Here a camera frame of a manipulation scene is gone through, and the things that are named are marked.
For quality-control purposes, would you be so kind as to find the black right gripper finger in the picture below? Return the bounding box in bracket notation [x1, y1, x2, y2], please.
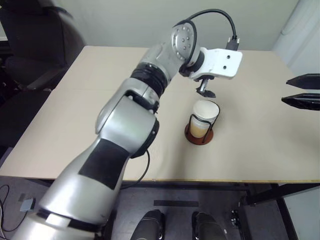
[285, 72, 320, 89]
[281, 92, 320, 111]

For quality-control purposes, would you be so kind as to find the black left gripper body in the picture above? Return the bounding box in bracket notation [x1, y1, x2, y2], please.
[194, 76, 215, 92]

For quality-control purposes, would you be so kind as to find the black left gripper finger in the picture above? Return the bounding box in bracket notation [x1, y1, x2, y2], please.
[195, 87, 217, 99]

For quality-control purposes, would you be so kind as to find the black floor tape strip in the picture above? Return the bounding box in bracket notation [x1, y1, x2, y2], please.
[153, 199, 200, 208]

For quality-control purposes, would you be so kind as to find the dark rounded glossy shape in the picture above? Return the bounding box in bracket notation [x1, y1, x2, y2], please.
[190, 211, 227, 240]
[129, 210, 166, 240]

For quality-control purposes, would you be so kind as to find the black office chair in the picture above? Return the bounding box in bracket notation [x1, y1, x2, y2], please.
[0, 0, 86, 149]

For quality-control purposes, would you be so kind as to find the small grey floor box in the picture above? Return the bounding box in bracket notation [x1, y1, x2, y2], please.
[20, 197, 36, 214]

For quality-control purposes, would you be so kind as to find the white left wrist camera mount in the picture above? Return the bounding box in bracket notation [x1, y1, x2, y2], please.
[187, 47, 244, 82]

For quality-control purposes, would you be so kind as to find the brown wire cup holder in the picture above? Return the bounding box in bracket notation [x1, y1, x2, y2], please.
[184, 104, 215, 146]

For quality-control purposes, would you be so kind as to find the white wall conduit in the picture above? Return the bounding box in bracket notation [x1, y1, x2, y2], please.
[280, 3, 320, 37]

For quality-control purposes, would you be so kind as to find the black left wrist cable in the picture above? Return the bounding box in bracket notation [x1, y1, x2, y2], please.
[188, 9, 242, 51]

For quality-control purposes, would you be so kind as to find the black left elbow cable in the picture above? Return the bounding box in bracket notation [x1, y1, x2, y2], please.
[119, 148, 152, 190]

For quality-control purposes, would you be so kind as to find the black metal table frame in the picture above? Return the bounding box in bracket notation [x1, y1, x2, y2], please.
[117, 181, 320, 240]

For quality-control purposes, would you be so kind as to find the black floor cable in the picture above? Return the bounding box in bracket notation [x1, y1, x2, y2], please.
[0, 184, 11, 205]

